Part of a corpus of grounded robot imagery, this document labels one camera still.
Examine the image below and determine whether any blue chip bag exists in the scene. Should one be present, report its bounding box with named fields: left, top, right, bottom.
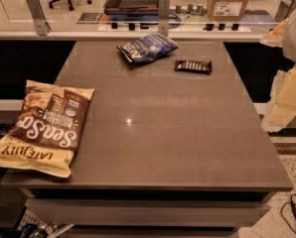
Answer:
left=116, top=33, right=178, bottom=63

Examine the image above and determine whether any cardboard box with label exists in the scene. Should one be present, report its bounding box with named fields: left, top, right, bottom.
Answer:
left=207, top=0, right=248, bottom=21

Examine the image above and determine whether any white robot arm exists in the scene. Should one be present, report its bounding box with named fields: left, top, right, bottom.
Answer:
left=260, top=8, right=296, bottom=133

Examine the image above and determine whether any brown Late July chip bag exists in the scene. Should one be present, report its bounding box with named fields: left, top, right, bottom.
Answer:
left=0, top=80, right=94, bottom=178

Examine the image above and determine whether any black cable on floor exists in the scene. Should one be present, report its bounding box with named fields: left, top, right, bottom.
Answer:
left=280, top=193, right=296, bottom=238

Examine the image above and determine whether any dark rxbar chocolate bar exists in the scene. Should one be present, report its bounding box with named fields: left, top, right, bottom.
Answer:
left=175, top=59, right=212, bottom=75

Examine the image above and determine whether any open dark case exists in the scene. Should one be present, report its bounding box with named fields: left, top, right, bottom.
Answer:
left=103, top=0, right=159, bottom=21

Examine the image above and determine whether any left metal glass bracket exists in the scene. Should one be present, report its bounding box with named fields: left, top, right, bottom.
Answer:
left=26, top=0, right=51, bottom=36

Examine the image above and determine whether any middle metal glass bracket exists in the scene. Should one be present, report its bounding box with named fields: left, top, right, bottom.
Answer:
left=158, top=0, right=170, bottom=36

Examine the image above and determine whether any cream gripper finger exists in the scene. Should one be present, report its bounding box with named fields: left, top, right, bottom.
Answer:
left=260, top=19, right=288, bottom=48
left=261, top=65, right=296, bottom=133

